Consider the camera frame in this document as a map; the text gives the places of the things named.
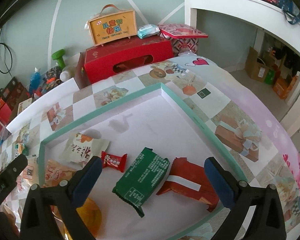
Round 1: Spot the white persimmon snack packet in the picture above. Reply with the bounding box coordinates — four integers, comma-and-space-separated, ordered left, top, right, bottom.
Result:
59, 133, 110, 167

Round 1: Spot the green white cracker packet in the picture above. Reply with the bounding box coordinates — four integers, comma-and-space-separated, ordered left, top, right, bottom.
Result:
14, 143, 29, 158

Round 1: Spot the yellow bread packet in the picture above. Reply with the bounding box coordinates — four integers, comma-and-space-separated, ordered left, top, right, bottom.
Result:
52, 197, 103, 239

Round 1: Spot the yellow handled gift case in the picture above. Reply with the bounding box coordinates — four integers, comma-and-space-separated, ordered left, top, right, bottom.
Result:
85, 4, 138, 46

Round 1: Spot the orange cake packet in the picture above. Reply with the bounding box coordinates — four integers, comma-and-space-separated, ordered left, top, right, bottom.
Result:
43, 160, 76, 187

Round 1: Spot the teal shallow tray box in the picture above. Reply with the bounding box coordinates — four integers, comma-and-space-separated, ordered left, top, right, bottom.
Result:
38, 83, 245, 239

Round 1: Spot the wet wipes pack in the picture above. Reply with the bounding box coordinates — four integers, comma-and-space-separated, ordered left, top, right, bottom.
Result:
137, 24, 160, 39

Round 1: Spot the toy card box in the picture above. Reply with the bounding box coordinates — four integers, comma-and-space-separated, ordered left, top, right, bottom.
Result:
17, 98, 33, 115

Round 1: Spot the red patterned flat box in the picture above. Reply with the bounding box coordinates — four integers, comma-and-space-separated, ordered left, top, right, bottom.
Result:
158, 23, 209, 56

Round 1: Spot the green snack packet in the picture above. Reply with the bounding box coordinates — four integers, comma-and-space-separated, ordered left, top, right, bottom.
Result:
112, 147, 170, 218

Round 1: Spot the white ball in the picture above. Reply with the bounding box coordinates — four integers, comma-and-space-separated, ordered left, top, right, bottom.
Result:
59, 70, 72, 82

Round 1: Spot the small red candy packet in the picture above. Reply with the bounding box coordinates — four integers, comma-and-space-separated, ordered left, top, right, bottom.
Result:
101, 151, 127, 173

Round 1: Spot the clear acrylic box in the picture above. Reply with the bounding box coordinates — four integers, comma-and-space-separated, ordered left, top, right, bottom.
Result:
0, 119, 12, 151

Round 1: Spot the green dumbbell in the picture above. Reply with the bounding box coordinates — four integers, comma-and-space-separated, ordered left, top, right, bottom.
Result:
51, 49, 65, 69

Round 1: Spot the red white snack packet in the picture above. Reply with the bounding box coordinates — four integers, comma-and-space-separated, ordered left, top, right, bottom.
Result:
157, 157, 219, 212

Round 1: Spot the blue water bottle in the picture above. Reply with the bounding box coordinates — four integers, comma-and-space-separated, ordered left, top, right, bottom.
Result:
29, 68, 41, 96

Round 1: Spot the round bun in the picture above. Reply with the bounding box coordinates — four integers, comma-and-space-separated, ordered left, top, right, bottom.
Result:
17, 155, 39, 192

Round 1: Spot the large red gift box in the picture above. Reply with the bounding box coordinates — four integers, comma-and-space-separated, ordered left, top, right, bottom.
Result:
83, 36, 173, 84

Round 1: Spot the white shelf unit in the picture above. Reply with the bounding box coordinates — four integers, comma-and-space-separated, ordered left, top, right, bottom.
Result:
185, 0, 300, 135

